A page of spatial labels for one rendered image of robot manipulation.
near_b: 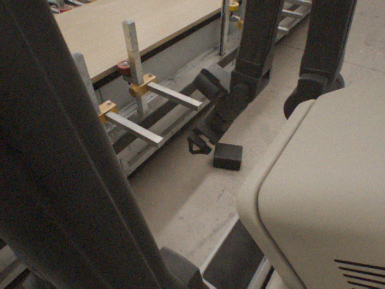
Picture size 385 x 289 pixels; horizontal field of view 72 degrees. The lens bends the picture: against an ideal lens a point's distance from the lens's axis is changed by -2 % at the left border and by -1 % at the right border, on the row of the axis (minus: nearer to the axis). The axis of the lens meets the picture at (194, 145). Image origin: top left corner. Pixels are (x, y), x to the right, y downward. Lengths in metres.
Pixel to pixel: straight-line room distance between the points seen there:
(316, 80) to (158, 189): 1.54
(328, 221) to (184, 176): 1.74
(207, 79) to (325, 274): 0.44
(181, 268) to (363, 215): 0.14
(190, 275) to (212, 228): 1.48
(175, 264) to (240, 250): 0.30
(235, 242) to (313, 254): 0.30
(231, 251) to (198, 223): 1.21
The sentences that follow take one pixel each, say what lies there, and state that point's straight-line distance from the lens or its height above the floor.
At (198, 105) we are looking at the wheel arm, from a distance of 1.10.
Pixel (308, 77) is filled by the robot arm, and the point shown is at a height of 1.29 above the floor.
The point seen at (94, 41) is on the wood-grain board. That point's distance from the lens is 1.60.
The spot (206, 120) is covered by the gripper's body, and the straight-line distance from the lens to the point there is 0.66.
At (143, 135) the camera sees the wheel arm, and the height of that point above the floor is 0.85.
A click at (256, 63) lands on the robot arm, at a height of 1.28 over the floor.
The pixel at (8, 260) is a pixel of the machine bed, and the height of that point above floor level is 0.21.
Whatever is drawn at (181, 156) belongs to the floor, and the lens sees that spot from 2.04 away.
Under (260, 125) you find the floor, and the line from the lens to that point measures 2.37.
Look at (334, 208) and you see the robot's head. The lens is 0.20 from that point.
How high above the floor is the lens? 1.52
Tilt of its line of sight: 46 degrees down
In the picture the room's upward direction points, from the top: straight up
